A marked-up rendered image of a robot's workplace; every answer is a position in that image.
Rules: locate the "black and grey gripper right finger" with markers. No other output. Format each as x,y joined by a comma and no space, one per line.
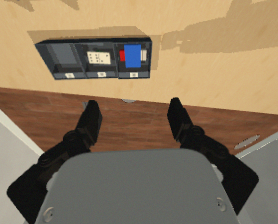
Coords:
239,180

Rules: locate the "white domino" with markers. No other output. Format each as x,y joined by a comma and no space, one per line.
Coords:
99,57

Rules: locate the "dark grey rack of bins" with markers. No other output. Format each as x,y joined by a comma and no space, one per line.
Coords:
68,55

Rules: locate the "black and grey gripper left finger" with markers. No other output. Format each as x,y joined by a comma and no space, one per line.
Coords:
29,190

